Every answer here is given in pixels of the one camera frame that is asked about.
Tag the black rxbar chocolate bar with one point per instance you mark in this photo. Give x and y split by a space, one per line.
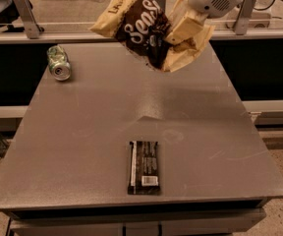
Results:
144 174

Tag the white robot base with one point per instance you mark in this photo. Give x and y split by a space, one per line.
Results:
262 7

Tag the green crushed soda can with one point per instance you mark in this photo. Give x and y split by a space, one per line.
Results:
58 63

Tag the clear acrylic barrier panel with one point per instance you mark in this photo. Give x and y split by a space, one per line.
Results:
79 15

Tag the left metal bracket post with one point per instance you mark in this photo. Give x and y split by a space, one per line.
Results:
32 29

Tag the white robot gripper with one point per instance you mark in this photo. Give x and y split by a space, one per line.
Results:
189 23

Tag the right metal bracket post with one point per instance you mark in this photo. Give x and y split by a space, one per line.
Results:
242 23

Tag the brown sea salt chip bag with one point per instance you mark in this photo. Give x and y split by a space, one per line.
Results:
141 26

